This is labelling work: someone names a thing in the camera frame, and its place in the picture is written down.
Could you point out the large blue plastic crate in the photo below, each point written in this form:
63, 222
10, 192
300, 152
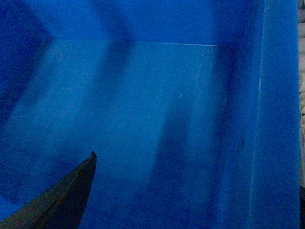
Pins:
192, 107

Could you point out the steel roller shelf rack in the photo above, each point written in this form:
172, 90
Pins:
301, 69

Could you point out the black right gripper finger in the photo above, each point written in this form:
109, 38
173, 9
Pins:
61, 206

